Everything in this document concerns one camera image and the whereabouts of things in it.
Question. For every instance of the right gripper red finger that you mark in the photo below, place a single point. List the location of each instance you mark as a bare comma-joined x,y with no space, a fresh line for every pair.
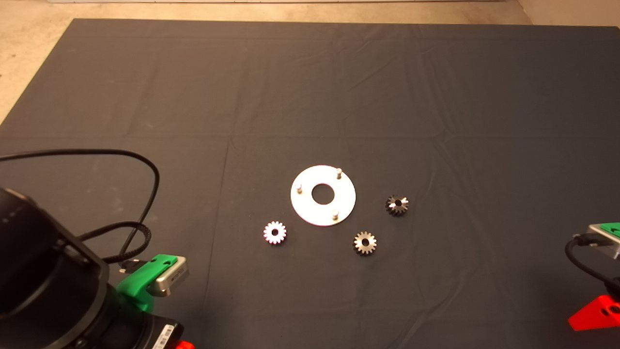
596,315

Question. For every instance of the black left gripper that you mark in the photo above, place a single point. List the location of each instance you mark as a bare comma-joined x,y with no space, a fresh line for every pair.
145,334

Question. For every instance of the round metal carrier plate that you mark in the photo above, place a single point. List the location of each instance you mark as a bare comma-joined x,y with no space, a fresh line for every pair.
346,198

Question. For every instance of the dark grey table cloth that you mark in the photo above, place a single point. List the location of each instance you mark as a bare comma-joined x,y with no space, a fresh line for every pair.
310,97

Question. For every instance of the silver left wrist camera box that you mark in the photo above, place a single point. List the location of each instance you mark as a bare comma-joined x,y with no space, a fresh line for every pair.
172,277

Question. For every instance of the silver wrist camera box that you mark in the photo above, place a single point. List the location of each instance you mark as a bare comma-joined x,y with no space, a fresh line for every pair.
603,238
172,277

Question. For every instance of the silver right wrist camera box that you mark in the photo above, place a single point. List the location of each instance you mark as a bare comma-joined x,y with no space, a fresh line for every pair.
603,238

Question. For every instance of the green left camera mount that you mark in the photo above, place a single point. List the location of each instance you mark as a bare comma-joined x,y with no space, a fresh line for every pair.
135,286

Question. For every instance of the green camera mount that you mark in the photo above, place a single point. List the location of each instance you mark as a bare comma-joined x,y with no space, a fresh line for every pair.
135,286
612,229

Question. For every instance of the green right camera mount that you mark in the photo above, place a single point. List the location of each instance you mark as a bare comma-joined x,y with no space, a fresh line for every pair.
612,229

